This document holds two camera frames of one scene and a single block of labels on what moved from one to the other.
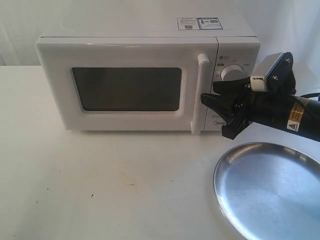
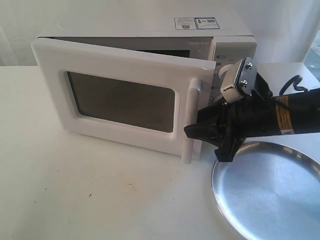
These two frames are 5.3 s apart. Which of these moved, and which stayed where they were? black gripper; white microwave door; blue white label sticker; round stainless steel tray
Moved: black gripper; white microwave door
Stayed: round stainless steel tray; blue white label sticker
